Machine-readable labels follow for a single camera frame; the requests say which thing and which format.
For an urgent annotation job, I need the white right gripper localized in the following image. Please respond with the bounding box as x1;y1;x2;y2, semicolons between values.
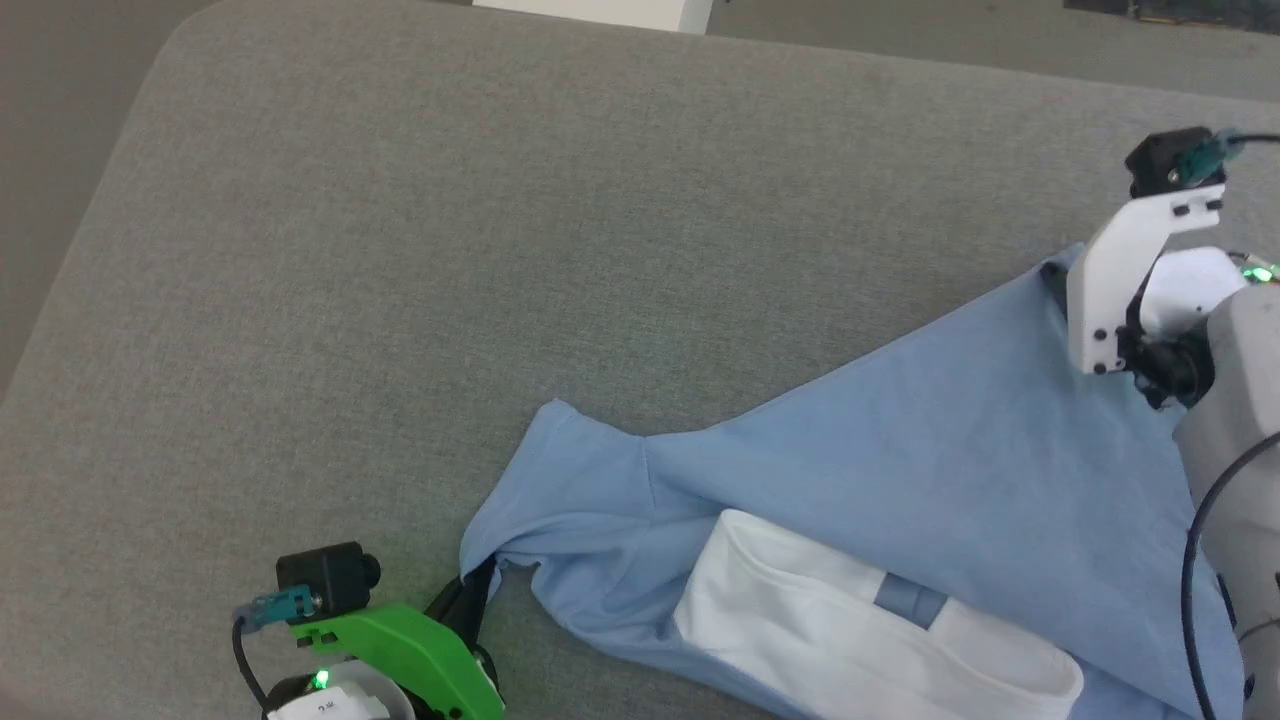
1038;185;1227;377

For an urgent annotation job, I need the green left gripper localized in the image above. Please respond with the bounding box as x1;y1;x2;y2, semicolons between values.
290;558;507;720

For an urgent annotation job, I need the light blue garment white lining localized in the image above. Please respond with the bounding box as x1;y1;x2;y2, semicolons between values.
459;244;1251;720

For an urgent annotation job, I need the black floor tape patch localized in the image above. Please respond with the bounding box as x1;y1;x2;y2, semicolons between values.
1063;0;1280;33

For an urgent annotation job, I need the white rectangular box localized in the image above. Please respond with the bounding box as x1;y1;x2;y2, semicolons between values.
470;0;717;37

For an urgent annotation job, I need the left camera cable teal plug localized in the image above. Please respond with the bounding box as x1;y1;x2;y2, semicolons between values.
231;587;319;713

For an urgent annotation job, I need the camera cable teal plug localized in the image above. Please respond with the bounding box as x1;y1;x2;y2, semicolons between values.
231;587;319;713
1174;127;1280;720

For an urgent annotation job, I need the right camera cable teal plug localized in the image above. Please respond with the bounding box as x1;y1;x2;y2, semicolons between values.
1174;127;1280;720

